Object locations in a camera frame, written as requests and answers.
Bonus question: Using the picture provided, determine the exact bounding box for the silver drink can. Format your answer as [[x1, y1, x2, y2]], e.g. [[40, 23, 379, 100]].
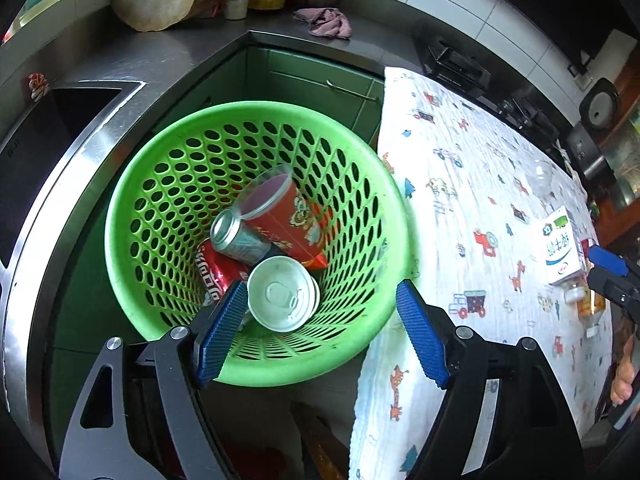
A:
[[210, 209, 281, 266]]

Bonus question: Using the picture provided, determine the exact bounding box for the black gas stove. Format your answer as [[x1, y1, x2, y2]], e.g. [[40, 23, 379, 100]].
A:
[[412, 35, 561, 146]]

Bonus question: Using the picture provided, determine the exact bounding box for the red plastic cup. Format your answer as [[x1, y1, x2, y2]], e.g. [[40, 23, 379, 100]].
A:
[[239, 165, 333, 271]]

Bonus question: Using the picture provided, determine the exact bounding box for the silver tin can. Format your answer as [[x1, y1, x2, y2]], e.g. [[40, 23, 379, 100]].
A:
[[246, 256, 321, 333]]

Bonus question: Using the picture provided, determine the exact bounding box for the green plastic basket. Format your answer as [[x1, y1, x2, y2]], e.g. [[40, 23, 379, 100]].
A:
[[104, 101, 418, 387]]

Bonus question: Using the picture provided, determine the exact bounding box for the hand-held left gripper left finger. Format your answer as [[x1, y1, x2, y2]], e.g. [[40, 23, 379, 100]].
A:
[[57, 280, 249, 480]]

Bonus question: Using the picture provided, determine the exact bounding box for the steel sink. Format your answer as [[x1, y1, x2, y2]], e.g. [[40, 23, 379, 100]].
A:
[[0, 80, 146, 271]]

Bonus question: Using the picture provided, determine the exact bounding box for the printed white tablecloth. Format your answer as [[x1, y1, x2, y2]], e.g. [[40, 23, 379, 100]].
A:
[[348, 66, 615, 480]]

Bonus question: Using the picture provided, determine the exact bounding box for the black rice cooker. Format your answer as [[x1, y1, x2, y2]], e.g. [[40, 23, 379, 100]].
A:
[[565, 77, 621, 186]]

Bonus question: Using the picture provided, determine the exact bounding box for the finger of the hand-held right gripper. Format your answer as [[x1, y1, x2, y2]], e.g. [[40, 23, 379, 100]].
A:
[[587, 244, 630, 277], [586, 266, 640, 326]]

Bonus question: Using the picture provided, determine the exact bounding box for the orange label plastic bottle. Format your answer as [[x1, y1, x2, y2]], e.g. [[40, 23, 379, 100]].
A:
[[564, 277, 608, 338]]

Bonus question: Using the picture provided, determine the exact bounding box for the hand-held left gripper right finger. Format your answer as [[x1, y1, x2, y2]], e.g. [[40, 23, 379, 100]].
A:
[[395, 279, 586, 480]]

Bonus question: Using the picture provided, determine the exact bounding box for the pink rag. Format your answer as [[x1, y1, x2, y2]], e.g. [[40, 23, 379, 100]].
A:
[[293, 7, 353, 41]]

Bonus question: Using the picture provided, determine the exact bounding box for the green base cabinet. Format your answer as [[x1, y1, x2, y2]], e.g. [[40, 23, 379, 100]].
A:
[[245, 45, 386, 146]]

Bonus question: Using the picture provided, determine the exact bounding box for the person's right hand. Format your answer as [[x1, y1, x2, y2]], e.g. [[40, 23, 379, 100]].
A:
[[610, 332, 639, 407]]

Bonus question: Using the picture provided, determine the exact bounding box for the white milk carton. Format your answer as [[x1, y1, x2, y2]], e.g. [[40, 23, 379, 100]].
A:
[[540, 206, 588, 287]]

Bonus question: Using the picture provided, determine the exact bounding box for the small red white figurine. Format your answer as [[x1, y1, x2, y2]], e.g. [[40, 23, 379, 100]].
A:
[[27, 74, 50, 101]]

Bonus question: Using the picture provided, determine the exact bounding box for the red soda can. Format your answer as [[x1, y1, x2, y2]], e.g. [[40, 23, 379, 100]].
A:
[[196, 237, 251, 308]]

